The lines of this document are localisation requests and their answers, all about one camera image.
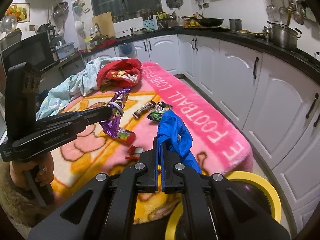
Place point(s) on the green black snack packet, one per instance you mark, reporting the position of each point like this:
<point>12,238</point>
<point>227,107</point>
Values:
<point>157,112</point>

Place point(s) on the row of condiment bottles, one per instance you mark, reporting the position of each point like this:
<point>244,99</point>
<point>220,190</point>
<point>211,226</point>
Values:
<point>192,21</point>

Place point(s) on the wooden cutting board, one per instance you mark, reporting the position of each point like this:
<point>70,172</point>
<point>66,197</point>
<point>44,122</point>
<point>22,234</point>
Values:
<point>103,25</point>

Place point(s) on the steel colander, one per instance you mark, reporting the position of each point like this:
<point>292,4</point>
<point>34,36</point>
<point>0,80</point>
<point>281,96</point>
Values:
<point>61,8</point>

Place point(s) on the black microwave oven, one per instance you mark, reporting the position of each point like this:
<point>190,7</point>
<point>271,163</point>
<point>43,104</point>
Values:
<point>25,52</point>

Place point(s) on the white countertop appliance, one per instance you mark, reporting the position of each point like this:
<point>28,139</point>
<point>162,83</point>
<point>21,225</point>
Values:
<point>127,26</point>

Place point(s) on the black wok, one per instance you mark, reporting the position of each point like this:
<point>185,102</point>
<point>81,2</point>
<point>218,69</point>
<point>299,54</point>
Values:
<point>210,22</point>

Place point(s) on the person's left hand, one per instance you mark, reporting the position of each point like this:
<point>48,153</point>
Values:
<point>20,173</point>

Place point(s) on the black electric kettle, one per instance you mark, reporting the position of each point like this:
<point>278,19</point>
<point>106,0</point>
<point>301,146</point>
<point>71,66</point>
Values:
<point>46,31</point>

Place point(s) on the steel faucet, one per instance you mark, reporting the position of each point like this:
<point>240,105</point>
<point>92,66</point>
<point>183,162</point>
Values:
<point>97,28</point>

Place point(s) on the large steel pot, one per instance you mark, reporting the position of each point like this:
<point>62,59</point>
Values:
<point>283,36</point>

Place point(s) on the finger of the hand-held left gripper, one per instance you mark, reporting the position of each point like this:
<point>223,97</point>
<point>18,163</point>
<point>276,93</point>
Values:
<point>77,126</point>
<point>95,112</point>

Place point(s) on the row of hanging utensils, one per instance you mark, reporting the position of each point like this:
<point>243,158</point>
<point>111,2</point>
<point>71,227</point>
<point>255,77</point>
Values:
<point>287,7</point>

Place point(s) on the fruit wall picture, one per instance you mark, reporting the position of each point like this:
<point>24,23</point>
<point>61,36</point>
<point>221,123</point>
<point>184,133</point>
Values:
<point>17,12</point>

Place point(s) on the red snack tube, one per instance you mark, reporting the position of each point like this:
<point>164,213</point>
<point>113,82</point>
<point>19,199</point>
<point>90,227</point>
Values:
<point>126,136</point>

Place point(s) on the steel pot lid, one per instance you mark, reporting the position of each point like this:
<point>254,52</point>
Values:
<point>174,1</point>

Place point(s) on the grey plastic box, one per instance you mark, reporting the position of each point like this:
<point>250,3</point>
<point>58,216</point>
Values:
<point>64,50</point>

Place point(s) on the light blue patterned cloth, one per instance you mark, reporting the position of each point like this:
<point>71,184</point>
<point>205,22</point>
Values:
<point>75,85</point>

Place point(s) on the black countertop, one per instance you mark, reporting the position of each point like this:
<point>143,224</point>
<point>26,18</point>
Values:
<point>250,41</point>

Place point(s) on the blue plastic bag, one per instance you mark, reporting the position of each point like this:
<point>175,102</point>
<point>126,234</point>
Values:
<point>175,130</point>

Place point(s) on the yellow detergent bottle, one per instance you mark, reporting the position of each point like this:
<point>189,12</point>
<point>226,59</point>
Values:
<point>90,43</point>

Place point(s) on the white lower cabinets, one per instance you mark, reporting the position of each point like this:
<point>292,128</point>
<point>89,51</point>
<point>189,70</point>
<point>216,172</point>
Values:
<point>275,100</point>

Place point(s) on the white hanging utensil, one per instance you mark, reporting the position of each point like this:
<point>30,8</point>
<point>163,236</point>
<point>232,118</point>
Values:
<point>79,26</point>

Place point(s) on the small red snack wrapper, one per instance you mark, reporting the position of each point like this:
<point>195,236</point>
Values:
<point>132,153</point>

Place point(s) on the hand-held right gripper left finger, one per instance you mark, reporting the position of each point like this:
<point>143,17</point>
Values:
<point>156,170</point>

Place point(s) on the yellow-rimmed bin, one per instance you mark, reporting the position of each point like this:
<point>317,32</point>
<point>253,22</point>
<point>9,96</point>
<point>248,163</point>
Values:
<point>265,187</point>

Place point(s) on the row of jars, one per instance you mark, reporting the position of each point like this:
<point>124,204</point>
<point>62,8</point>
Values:
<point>140,13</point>

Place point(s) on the red embroidered cloth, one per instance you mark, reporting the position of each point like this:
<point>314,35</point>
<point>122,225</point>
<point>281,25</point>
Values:
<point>117,67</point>

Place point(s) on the red dishcloth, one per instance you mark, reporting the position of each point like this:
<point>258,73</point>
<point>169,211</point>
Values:
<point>106,42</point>

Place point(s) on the brown snack bar wrapper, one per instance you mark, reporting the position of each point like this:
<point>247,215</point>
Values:
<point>143,109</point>

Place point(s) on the purple snack wrapper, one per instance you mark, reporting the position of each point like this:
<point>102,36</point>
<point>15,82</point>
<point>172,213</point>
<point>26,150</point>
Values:
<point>120,97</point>

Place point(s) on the blue knife block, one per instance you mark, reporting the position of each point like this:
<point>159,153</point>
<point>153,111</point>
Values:
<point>150,23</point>

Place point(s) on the pink printed blanket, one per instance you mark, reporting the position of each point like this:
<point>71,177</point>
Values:
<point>200,120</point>

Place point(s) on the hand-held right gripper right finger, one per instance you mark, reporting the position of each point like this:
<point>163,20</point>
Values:
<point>163,175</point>

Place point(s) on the steel cup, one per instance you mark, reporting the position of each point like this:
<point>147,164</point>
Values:
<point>235,24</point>

